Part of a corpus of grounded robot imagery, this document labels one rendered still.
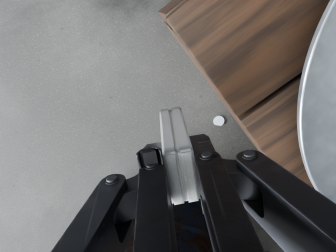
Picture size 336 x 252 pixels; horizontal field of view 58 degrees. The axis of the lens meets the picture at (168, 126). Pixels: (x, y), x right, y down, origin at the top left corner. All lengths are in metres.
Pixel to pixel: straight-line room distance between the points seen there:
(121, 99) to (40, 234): 0.37
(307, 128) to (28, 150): 0.55
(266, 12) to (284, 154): 0.11
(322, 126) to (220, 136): 0.40
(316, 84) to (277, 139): 0.05
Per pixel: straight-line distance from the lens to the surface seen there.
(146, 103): 0.59
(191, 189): 0.15
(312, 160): 0.26
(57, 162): 0.67
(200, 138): 0.17
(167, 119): 0.19
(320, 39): 0.23
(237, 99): 0.24
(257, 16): 0.23
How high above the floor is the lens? 0.57
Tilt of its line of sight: 69 degrees down
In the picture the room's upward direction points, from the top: 172 degrees clockwise
